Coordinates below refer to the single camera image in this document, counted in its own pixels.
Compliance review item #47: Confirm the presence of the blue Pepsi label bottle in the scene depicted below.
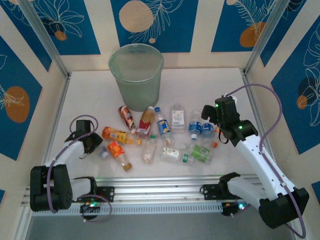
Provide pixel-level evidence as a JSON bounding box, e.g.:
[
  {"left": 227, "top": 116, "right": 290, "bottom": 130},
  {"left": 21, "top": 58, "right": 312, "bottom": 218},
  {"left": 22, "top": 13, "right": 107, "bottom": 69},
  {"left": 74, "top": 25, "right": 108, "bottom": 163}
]
[{"left": 154, "top": 106, "right": 175, "bottom": 146}]

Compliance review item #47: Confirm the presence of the green lime label bottle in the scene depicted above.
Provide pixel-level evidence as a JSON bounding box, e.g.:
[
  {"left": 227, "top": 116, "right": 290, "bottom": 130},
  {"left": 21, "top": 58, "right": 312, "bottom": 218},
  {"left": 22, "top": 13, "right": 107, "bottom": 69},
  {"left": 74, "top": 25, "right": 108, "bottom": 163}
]
[{"left": 180, "top": 142, "right": 214, "bottom": 165}]

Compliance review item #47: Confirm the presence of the clear bottle green cap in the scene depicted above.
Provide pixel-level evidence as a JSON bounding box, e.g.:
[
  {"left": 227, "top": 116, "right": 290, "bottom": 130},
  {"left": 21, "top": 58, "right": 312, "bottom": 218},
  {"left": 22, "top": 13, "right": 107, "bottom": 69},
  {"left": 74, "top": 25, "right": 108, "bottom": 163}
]
[{"left": 159, "top": 146, "right": 195, "bottom": 166}]

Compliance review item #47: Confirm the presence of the aluminium frame post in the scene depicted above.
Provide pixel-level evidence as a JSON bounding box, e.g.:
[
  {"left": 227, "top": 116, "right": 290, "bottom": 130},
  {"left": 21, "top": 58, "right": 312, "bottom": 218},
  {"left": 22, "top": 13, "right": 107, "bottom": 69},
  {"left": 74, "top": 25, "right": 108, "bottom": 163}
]
[
  {"left": 242, "top": 0, "right": 288, "bottom": 76},
  {"left": 17, "top": 0, "right": 71, "bottom": 80}
]

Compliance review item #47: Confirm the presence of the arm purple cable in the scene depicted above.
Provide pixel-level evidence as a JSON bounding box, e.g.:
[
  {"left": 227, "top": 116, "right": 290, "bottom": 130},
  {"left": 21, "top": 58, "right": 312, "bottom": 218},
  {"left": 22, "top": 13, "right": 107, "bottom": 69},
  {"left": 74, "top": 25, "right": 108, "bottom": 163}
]
[
  {"left": 46, "top": 114, "right": 113, "bottom": 223},
  {"left": 226, "top": 83, "right": 307, "bottom": 238}
]

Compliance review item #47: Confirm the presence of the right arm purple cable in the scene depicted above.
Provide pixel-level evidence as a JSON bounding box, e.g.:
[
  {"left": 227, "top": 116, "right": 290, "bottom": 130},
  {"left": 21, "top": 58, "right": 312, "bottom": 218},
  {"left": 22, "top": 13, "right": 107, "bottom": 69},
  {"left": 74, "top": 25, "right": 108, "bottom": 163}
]
[{"left": 226, "top": 83, "right": 307, "bottom": 238}]

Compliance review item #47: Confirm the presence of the translucent grey-green plastic bin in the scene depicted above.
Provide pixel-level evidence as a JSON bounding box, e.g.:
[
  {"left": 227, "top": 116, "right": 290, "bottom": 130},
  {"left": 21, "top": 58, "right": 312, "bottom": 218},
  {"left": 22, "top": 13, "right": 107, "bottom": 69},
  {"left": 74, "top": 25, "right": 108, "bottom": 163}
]
[{"left": 108, "top": 43, "right": 165, "bottom": 113}]

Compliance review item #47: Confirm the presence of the black controller box with LEDs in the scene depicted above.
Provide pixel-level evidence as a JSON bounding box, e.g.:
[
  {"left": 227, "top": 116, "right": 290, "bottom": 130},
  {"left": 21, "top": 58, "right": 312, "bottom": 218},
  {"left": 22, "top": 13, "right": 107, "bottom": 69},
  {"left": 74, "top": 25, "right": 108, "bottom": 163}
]
[
  {"left": 221, "top": 199, "right": 248, "bottom": 218},
  {"left": 79, "top": 201, "right": 101, "bottom": 221}
]

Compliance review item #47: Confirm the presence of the brown copper label bottle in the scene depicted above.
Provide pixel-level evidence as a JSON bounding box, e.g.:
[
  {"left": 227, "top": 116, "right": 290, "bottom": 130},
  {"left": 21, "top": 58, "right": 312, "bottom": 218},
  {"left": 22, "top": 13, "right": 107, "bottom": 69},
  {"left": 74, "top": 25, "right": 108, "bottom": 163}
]
[{"left": 117, "top": 104, "right": 137, "bottom": 133}]

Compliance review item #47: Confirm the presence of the clear white-label bottle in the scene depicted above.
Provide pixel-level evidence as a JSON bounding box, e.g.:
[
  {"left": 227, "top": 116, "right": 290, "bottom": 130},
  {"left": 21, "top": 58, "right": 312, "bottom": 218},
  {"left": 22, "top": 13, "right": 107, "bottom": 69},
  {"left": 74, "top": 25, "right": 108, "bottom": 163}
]
[{"left": 170, "top": 103, "right": 187, "bottom": 133}]

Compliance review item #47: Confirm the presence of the small clear bottle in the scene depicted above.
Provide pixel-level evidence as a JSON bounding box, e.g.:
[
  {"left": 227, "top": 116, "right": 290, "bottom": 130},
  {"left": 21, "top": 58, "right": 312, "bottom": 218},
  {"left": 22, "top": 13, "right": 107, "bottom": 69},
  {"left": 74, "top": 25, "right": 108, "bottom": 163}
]
[{"left": 96, "top": 145, "right": 110, "bottom": 160}]

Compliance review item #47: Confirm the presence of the red gold label bottle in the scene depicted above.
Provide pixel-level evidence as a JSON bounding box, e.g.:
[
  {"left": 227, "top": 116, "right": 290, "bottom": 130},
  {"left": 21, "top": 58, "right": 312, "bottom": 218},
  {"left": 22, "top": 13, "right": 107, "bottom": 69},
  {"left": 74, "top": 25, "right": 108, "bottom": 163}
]
[{"left": 135, "top": 105, "right": 156, "bottom": 140}]

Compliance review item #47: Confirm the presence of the blue label bottle white cap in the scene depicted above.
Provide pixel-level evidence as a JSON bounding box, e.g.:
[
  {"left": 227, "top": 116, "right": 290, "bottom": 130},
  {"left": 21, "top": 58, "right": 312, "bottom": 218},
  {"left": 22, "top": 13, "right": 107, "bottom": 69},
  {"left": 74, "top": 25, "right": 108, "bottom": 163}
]
[{"left": 187, "top": 109, "right": 202, "bottom": 140}]

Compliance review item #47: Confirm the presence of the thin black cable loop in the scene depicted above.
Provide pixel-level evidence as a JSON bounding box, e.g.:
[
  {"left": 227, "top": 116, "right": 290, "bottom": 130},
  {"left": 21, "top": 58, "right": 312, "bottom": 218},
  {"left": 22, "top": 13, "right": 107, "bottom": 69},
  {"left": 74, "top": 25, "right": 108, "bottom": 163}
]
[{"left": 218, "top": 128, "right": 230, "bottom": 145}]

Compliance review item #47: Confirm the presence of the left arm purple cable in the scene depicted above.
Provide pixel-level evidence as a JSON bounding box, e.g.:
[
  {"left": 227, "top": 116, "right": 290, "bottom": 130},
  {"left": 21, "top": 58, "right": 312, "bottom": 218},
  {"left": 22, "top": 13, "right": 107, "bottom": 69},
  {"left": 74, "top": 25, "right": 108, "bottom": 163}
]
[{"left": 46, "top": 114, "right": 113, "bottom": 223}]

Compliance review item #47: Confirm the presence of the aluminium side rail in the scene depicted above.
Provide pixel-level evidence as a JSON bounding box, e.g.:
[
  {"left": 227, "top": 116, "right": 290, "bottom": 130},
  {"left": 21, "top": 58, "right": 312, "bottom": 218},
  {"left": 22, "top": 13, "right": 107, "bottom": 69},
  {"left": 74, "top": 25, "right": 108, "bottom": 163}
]
[
  {"left": 36, "top": 73, "right": 72, "bottom": 186},
  {"left": 241, "top": 69, "right": 274, "bottom": 177}
]

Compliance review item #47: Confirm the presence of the orange label bottle gold cap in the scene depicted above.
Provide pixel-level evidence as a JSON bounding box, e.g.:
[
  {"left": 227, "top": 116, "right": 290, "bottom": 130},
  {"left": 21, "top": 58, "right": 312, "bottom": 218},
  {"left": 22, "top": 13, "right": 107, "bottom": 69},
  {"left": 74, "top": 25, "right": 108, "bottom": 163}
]
[{"left": 107, "top": 140, "right": 133, "bottom": 172}]

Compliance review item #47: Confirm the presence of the white slotted cable duct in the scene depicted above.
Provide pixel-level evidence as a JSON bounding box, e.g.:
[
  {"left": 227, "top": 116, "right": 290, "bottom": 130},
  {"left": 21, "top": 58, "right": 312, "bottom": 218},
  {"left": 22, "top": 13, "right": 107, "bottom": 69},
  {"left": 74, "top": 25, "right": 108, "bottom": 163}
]
[{"left": 31, "top": 201, "right": 226, "bottom": 217}]

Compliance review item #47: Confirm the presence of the blue label bottle orange cap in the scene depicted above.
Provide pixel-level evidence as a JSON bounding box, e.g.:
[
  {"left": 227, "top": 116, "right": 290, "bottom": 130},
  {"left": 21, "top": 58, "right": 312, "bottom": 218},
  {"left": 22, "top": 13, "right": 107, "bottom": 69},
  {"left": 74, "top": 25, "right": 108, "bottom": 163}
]
[{"left": 200, "top": 121, "right": 219, "bottom": 148}]

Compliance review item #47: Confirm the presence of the orange juice bottle yellow cap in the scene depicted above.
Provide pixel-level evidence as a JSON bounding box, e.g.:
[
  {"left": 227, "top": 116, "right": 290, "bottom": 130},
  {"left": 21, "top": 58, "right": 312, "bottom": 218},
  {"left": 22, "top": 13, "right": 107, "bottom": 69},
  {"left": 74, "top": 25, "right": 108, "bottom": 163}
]
[{"left": 101, "top": 126, "right": 143, "bottom": 146}]

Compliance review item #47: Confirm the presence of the clear bottle peach liquid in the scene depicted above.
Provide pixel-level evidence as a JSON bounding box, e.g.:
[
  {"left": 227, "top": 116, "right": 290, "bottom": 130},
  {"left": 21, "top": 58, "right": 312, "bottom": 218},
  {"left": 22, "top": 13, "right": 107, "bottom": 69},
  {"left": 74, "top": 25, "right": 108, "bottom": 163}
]
[{"left": 140, "top": 134, "right": 159, "bottom": 165}]

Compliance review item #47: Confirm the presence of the wide aluminium base rail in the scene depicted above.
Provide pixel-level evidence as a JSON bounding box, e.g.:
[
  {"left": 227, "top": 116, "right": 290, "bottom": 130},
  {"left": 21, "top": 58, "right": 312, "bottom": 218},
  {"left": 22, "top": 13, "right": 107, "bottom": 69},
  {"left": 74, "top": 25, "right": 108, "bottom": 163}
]
[{"left": 21, "top": 174, "right": 297, "bottom": 208}]

